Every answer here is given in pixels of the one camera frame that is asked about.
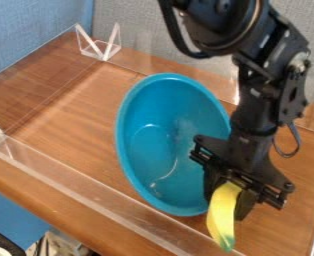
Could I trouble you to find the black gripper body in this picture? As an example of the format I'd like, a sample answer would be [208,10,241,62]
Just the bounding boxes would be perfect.
[189,130,295,209]

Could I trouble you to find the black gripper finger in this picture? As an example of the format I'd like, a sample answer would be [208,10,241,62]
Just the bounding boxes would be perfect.
[234,190,257,221]
[204,167,226,201]

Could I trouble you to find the yellow toy banana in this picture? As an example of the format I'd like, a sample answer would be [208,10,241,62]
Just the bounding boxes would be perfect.
[205,182,241,252]

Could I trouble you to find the blue plastic bowl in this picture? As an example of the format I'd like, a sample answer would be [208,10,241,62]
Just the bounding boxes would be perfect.
[114,73,230,217]

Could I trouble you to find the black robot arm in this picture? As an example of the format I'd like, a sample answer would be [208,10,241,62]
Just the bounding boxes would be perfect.
[157,0,311,221]

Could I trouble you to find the clear acrylic back barrier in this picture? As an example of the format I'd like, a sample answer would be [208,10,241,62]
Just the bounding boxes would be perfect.
[109,48,314,131]

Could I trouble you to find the clear acrylic barrier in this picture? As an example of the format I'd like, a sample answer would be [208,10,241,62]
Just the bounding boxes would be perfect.
[0,136,245,256]
[109,48,314,131]

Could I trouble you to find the clear acrylic front barrier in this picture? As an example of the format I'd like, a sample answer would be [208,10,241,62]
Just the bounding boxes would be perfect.
[0,136,245,256]

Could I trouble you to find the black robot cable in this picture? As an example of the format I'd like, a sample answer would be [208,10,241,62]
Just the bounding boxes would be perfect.
[269,121,303,159]

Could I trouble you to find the clear acrylic corner bracket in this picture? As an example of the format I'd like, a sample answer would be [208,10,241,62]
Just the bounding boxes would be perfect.
[74,24,121,62]

